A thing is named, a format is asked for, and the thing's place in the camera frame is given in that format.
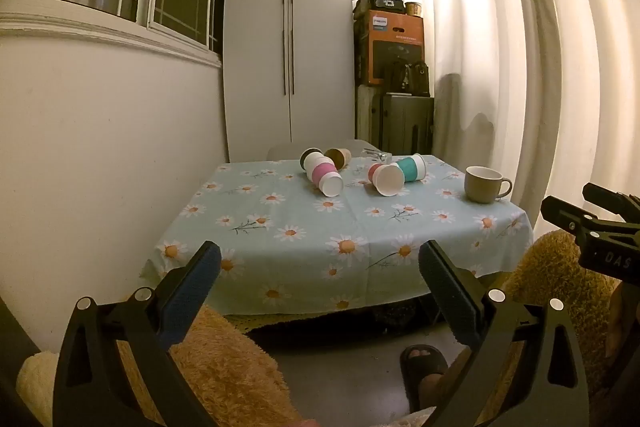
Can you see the person's foot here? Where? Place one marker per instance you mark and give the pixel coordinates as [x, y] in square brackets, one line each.
[429, 377]

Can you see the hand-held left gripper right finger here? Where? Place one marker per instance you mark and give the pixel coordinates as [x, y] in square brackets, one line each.
[450, 299]

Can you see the orange cardboard box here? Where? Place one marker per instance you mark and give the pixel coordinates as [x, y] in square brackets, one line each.
[395, 47]

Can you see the pink banded white cup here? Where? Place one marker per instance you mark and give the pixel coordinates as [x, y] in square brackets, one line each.
[326, 177]

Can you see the grey ceramic mug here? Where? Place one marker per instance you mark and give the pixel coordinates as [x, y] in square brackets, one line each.
[482, 186]

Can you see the dark small cabinet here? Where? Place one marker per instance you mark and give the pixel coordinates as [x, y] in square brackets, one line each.
[407, 124]

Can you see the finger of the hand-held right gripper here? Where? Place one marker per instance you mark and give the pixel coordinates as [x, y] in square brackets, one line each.
[570, 217]
[607, 199]

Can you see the red banded white cup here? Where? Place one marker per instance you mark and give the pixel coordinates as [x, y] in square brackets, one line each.
[387, 179]

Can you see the floral light blue tablecloth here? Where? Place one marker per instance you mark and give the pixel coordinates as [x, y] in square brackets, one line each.
[320, 232]

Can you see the brown paper cup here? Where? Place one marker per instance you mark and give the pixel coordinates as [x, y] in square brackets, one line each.
[339, 157]

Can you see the black banded white cup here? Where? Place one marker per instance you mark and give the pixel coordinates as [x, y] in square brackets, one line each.
[310, 157]

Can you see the white wardrobe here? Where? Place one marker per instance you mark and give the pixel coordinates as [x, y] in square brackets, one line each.
[285, 47]

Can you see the white curtain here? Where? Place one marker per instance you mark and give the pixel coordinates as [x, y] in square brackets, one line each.
[525, 57]

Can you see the black bag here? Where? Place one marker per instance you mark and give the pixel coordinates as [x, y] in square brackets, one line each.
[380, 3]

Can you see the person's right forearm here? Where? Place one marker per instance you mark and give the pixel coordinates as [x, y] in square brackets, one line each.
[619, 322]

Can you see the clear glass tumbler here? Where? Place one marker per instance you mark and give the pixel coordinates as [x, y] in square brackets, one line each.
[375, 155]

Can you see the black sandal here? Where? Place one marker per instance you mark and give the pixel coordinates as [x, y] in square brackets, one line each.
[415, 364]

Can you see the teal banded white cup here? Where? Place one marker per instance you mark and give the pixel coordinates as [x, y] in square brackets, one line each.
[412, 168]

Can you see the gold tin can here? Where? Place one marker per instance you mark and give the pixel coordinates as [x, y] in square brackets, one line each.
[414, 9]

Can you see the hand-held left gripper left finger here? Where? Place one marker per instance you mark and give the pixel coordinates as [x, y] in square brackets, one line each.
[192, 294]

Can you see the fuzzy tan blanket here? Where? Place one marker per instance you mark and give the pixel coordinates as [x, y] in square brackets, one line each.
[225, 372]
[555, 272]

